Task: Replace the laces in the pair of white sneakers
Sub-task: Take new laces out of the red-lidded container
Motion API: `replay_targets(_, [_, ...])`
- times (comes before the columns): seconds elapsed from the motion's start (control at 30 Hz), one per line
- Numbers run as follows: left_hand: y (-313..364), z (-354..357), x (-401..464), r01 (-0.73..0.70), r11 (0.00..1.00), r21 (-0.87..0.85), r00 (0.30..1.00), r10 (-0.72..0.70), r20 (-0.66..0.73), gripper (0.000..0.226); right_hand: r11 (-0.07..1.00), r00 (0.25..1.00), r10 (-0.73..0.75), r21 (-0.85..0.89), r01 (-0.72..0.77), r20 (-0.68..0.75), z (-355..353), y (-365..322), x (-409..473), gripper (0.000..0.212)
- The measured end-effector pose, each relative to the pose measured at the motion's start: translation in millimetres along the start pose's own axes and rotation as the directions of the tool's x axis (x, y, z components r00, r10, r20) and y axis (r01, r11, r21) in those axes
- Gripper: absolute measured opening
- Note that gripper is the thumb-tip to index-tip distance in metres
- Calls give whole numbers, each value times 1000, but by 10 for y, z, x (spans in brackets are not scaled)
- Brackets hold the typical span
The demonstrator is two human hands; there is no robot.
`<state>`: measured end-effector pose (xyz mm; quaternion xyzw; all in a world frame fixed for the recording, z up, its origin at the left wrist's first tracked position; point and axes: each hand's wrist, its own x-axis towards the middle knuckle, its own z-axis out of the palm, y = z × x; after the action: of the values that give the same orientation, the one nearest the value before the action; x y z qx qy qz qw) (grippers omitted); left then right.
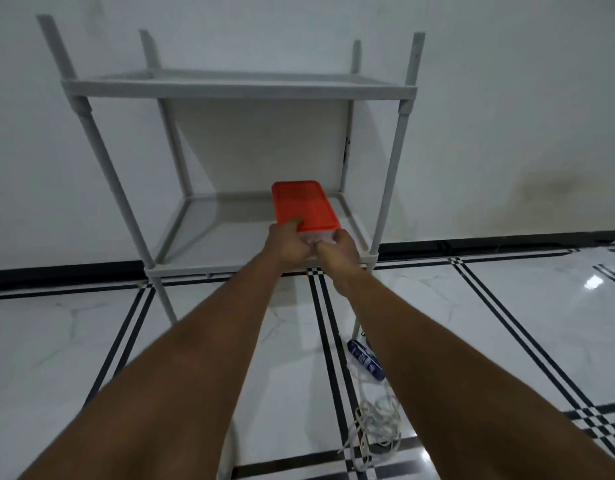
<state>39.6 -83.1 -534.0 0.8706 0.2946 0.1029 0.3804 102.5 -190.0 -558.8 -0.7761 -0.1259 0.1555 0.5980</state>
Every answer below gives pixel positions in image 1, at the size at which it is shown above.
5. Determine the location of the person's right hand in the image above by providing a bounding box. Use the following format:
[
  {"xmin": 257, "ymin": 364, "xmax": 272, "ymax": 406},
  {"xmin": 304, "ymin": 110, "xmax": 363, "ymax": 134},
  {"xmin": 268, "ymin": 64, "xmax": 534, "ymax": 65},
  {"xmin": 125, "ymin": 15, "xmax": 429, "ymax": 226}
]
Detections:
[{"xmin": 315, "ymin": 228, "xmax": 365, "ymax": 295}]

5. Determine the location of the person's left hand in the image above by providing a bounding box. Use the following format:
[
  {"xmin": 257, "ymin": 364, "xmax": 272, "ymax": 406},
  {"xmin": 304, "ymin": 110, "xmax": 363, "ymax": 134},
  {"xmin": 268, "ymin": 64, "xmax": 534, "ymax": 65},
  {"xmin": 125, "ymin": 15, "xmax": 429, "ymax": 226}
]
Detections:
[{"xmin": 264, "ymin": 217, "xmax": 319, "ymax": 274}]

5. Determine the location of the grey metal shelf rack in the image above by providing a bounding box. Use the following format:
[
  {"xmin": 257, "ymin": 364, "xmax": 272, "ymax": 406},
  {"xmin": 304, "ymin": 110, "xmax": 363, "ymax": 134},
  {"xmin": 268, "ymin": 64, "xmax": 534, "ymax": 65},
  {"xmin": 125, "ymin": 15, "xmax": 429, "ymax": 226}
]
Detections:
[{"xmin": 36, "ymin": 13, "xmax": 427, "ymax": 343}]

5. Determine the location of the person's right forearm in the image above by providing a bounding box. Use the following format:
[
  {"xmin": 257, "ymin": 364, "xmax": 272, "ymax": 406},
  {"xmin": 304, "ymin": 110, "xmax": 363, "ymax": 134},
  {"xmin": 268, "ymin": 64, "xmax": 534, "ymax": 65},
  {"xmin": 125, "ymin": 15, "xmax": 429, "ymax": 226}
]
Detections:
[{"xmin": 332, "ymin": 269, "xmax": 615, "ymax": 480}]

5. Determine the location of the person's left forearm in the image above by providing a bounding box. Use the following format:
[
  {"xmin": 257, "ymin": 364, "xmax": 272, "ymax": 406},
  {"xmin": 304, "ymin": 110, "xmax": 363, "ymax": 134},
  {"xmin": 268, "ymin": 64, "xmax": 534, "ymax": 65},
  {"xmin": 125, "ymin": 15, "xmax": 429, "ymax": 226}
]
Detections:
[{"xmin": 17, "ymin": 259, "xmax": 301, "ymax": 480}]

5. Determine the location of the clear container with red lid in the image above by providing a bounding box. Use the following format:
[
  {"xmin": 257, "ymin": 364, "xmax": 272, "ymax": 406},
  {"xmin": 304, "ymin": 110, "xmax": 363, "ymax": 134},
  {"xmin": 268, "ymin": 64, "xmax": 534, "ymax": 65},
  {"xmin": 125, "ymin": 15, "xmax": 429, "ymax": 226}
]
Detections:
[{"xmin": 271, "ymin": 180, "xmax": 342, "ymax": 247}]

